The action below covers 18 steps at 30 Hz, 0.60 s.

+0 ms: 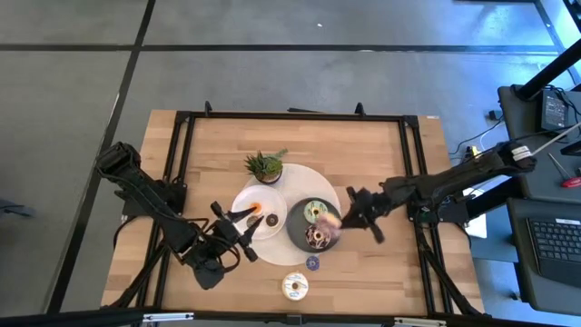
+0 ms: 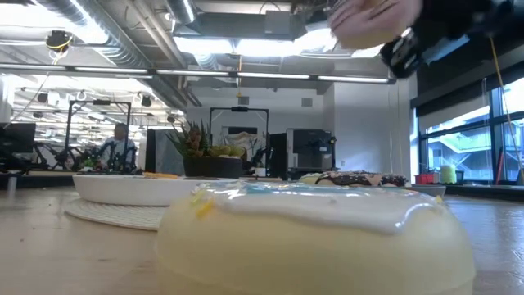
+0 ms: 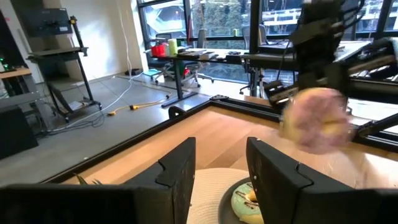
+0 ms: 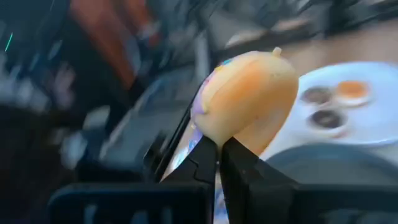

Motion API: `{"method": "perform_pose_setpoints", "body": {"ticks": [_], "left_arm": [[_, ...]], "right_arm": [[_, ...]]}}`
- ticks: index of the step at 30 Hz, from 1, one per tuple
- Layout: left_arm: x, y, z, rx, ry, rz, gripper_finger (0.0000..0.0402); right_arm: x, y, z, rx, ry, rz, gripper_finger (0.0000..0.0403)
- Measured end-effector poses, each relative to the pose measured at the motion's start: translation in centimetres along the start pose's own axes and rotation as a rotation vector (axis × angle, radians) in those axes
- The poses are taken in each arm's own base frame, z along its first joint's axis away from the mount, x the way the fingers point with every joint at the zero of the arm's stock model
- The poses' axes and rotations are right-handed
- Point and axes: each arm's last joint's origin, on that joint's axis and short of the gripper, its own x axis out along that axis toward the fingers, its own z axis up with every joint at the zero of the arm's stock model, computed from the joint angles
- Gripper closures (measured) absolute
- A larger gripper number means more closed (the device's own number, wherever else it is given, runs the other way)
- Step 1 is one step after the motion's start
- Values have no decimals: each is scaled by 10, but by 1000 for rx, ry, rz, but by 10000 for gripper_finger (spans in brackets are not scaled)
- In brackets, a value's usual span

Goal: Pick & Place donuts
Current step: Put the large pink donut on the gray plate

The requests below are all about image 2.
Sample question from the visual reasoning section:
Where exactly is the black monitor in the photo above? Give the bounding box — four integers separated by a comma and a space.
0, 122, 37, 165

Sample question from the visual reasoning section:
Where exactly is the silver ribbed ventilation duct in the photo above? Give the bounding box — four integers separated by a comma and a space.
38, 0, 204, 108

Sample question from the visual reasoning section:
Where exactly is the large pink iced donut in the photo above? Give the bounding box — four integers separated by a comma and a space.
328, 0, 423, 51

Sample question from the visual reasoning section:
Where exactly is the potted succulent plant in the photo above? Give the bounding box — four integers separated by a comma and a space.
165, 120, 246, 179

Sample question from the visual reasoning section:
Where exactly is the dark grey plate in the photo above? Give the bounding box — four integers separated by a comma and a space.
409, 184, 447, 197

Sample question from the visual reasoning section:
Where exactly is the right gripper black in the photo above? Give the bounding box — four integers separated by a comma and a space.
379, 0, 515, 79

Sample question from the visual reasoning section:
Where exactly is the large chocolate white-drizzle donut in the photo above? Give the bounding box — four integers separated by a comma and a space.
314, 170, 410, 188

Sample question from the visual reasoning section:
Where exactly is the large green iced donut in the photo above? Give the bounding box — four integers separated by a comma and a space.
297, 172, 328, 184

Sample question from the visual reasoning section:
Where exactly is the round white woven placemat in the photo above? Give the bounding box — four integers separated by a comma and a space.
64, 197, 169, 231

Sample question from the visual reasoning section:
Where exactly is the yellow hanging cable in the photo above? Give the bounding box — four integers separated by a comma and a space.
489, 34, 524, 181

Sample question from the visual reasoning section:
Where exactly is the large white blue-iced donut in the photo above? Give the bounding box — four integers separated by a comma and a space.
156, 181, 477, 295

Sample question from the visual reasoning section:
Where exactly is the person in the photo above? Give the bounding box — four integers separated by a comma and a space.
100, 122, 138, 171

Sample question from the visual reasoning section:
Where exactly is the tall black rig frame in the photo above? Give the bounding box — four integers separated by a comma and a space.
63, 99, 133, 171

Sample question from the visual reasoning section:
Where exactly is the long ceiling light bar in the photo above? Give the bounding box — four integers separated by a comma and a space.
0, 63, 396, 85

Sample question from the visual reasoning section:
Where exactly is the white plate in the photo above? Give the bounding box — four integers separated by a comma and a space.
72, 175, 238, 207

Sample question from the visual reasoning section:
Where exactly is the black cabinet machine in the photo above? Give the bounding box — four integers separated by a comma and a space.
269, 128, 337, 180

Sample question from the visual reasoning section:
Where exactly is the grey ceiling box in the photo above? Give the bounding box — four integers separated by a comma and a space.
264, 10, 292, 36

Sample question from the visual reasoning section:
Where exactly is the black rig frame with camera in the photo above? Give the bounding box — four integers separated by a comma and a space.
209, 106, 270, 177

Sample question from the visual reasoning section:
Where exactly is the green white cup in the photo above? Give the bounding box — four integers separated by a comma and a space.
440, 164, 458, 184

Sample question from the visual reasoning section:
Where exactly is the black ceiling camera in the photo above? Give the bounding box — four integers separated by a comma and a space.
45, 30, 74, 54

